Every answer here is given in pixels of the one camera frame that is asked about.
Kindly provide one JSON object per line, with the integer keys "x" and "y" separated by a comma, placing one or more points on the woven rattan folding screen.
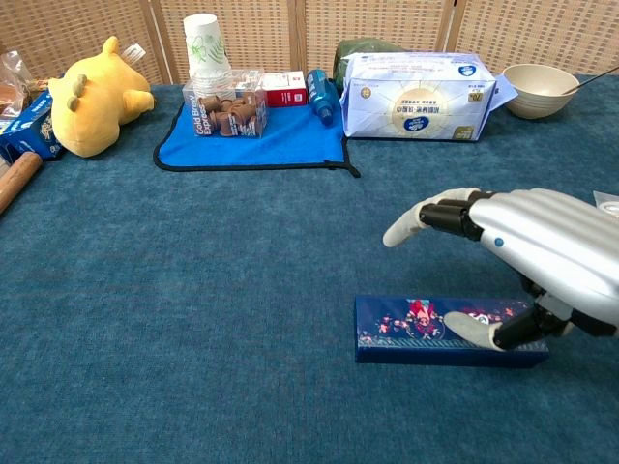
{"x": 387, "y": 24}

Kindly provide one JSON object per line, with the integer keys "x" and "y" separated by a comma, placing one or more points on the blue cloth black trim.
{"x": 290, "y": 140}

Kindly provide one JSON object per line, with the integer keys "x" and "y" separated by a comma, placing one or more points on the metal spoon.
{"x": 595, "y": 79}

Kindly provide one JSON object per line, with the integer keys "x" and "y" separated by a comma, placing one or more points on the yellow plush toy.
{"x": 92, "y": 106}

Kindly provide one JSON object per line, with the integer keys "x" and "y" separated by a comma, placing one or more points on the white blue tissue pack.
{"x": 411, "y": 106}

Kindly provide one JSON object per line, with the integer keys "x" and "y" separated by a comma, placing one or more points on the beige bowl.
{"x": 537, "y": 101}

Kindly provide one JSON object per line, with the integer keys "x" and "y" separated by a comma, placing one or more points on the stack of paper cups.
{"x": 203, "y": 43}

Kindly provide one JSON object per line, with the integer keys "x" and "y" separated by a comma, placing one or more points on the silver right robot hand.
{"x": 556, "y": 241}

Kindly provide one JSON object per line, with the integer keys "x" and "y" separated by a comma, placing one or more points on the clear bag with white cloth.
{"x": 610, "y": 205}

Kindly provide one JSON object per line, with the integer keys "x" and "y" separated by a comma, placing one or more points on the clear bag of pastries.
{"x": 12, "y": 82}

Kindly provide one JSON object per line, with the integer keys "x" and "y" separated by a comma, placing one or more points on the dark blue snack box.
{"x": 29, "y": 130}

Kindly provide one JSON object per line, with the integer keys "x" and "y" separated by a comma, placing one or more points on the wooden rolling pin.
{"x": 19, "y": 176}

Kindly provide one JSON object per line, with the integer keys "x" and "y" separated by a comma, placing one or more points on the blue cardboard glasses box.
{"x": 396, "y": 338}

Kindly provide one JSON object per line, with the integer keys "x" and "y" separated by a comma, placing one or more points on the clear coffee capsule box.
{"x": 227, "y": 116}

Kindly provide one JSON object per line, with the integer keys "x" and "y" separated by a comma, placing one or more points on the red and white carton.
{"x": 285, "y": 94}

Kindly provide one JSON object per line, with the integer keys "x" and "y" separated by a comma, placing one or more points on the blue plastic bottle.
{"x": 319, "y": 92}

